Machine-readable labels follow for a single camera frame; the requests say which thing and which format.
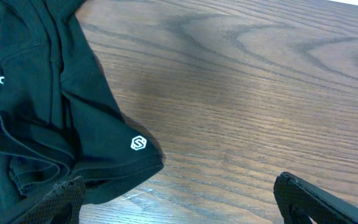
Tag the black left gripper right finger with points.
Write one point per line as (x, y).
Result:
(301, 202)

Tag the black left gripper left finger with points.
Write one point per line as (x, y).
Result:
(60, 206)

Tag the black t-shirt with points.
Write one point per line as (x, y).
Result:
(58, 117)

